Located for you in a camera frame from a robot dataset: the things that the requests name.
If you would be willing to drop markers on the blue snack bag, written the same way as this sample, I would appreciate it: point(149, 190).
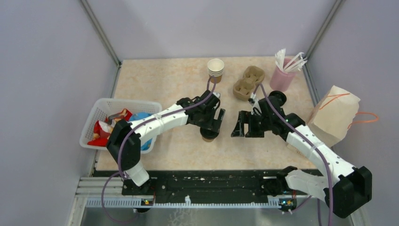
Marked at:
point(148, 145)

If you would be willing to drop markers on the red snack bag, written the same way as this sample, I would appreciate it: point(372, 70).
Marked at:
point(103, 129)

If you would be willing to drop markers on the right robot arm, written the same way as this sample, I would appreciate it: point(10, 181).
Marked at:
point(342, 186)

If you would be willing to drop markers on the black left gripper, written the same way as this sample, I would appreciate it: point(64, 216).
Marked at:
point(212, 124)

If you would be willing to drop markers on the paper takeout bag orange handles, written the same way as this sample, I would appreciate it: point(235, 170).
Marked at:
point(334, 115)

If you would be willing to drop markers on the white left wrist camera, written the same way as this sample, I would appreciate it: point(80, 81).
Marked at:
point(216, 94)

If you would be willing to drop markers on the pink straw holder cup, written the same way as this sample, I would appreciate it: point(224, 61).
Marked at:
point(280, 80)

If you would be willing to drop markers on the brown pulp cup carrier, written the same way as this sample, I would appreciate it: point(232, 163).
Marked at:
point(245, 86)

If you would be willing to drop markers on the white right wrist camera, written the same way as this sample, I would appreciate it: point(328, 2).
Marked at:
point(255, 106)

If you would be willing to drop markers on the stack of paper cups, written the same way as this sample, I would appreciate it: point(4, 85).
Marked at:
point(215, 69)

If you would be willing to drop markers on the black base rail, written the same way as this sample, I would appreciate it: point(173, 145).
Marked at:
point(213, 186)

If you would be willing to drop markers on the black lid stack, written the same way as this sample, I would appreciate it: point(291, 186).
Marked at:
point(279, 96)

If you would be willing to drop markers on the white plastic basket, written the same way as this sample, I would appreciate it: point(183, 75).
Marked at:
point(105, 107)

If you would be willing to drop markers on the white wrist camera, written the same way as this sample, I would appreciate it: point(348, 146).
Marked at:
point(255, 106)
point(216, 94)

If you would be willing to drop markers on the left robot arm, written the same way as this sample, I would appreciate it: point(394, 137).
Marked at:
point(126, 139)

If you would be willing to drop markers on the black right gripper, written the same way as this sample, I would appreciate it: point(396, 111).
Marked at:
point(245, 117)

